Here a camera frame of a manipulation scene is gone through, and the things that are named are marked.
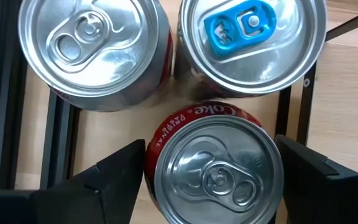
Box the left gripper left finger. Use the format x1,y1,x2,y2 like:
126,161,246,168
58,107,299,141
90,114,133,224
0,139,147,224

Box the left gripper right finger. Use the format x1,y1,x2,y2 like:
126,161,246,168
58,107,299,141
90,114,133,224
274,134,358,224

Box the red Coca-Cola can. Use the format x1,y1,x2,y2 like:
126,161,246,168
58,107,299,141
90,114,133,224
144,101,285,224

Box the silver Diet Coke can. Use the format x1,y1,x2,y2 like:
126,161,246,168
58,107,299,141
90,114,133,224
17,0,174,113

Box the blue-tab silver can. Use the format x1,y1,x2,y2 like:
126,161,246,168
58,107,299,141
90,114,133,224
173,0,328,101

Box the black aluminium rig frame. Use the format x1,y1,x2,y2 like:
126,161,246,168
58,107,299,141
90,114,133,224
0,0,82,191

